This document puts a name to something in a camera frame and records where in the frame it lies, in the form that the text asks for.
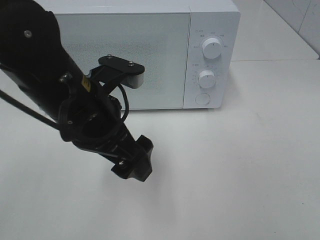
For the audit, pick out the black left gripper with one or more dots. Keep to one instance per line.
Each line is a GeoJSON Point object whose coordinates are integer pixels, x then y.
{"type": "Point", "coordinates": [93, 118]}

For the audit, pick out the round white door button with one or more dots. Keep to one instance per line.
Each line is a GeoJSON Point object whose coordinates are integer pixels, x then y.
{"type": "Point", "coordinates": [203, 99]}

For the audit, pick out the white timer knob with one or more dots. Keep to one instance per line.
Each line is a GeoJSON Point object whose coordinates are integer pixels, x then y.
{"type": "Point", "coordinates": [206, 79]}

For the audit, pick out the white microwave door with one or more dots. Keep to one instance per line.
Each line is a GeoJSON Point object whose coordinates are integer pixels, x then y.
{"type": "Point", "coordinates": [156, 41]}

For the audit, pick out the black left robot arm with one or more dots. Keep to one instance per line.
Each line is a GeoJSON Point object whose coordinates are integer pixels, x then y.
{"type": "Point", "coordinates": [32, 56]}

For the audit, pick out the white microwave oven body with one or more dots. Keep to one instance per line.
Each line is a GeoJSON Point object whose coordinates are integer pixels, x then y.
{"type": "Point", "coordinates": [207, 18]}

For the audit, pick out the upper white power knob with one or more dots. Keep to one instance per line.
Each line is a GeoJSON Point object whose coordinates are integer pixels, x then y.
{"type": "Point", "coordinates": [212, 47]}

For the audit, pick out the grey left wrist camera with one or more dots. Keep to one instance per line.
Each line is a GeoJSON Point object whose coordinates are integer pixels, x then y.
{"type": "Point", "coordinates": [134, 81]}

